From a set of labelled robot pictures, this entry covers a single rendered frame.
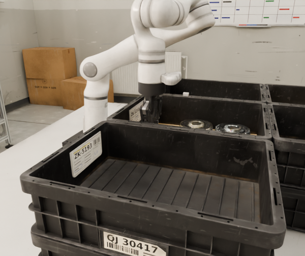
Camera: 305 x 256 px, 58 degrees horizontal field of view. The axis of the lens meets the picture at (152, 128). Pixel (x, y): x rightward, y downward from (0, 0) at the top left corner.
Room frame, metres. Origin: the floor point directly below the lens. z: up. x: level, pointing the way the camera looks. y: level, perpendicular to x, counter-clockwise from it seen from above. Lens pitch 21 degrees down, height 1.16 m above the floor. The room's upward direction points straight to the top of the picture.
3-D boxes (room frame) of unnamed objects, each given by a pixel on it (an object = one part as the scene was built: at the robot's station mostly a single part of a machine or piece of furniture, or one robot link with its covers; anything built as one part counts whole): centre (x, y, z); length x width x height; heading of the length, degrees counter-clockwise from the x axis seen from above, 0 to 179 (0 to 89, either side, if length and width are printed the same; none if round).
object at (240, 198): (0.46, -0.02, 0.87); 0.40 x 0.30 x 0.11; 71
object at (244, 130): (0.78, -0.24, 0.86); 0.10 x 0.10 x 0.01
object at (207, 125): (0.82, -0.14, 0.86); 0.10 x 0.10 x 0.01
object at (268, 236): (0.46, -0.02, 0.92); 0.40 x 0.30 x 0.02; 71
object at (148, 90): (0.75, 0.00, 0.97); 0.08 x 0.08 x 0.09
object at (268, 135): (0.75, -0.11, 0.92); 0.40 x 0.30 x 0.02; 71
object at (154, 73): (0.74, -0.02, 1.04); 0.11 x 0.09 x 0.06; 72
